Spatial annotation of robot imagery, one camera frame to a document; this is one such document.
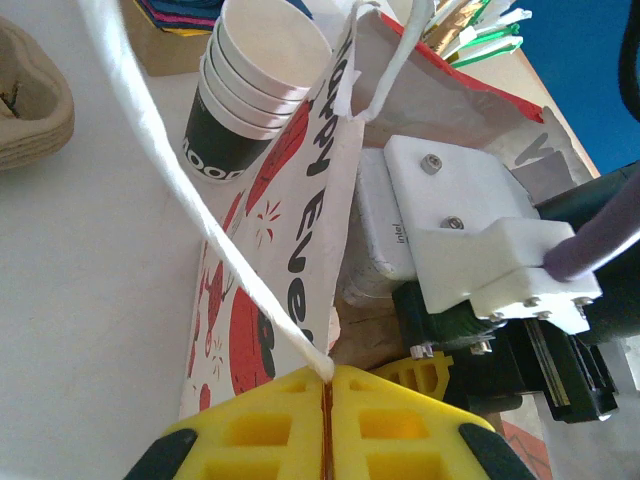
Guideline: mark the stack of paper cups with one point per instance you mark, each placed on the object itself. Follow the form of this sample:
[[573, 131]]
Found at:
[[265, 45]]

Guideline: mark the red white paper gift bag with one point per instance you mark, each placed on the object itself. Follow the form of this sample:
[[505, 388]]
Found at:
[[300, 225]]

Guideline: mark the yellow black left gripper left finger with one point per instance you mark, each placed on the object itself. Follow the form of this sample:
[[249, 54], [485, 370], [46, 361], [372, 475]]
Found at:
[[260, 430]]

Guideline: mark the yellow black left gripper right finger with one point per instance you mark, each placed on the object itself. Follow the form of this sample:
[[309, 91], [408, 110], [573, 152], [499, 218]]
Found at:
[[400, 430]]

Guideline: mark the green straw white wrapper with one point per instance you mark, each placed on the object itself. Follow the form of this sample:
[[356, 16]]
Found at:
[[492, 47]]

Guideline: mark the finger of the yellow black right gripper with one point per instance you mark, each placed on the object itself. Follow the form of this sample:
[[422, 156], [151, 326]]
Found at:
[[420, 372]]

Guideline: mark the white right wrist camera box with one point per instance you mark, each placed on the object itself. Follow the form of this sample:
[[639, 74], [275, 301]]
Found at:
[[460, 200]]

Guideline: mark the stack of cardboard cup carriers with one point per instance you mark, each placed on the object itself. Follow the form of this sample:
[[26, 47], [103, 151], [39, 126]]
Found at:
[[30, 110]]

